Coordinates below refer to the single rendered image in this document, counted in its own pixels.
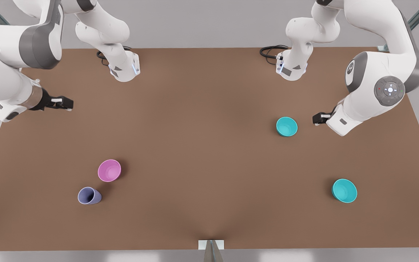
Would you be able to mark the lavender cup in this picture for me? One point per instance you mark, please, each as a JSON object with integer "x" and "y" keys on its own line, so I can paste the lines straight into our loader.
{"x": 90, "y": 196}

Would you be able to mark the pink bowl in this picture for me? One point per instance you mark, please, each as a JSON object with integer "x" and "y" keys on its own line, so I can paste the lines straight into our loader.
{"x": 109, "y": 170}

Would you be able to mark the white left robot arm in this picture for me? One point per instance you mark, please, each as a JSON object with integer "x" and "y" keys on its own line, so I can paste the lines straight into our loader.
{"x": 373, "y": 98}

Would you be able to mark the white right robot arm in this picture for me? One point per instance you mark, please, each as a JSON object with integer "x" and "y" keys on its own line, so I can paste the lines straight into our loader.
{"x": 4, "y": 78}

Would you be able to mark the teal blue bowl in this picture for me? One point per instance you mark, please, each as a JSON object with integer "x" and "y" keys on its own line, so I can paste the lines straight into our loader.
{"x": 286, "y": 126}
{"x": 344, "y": 190}

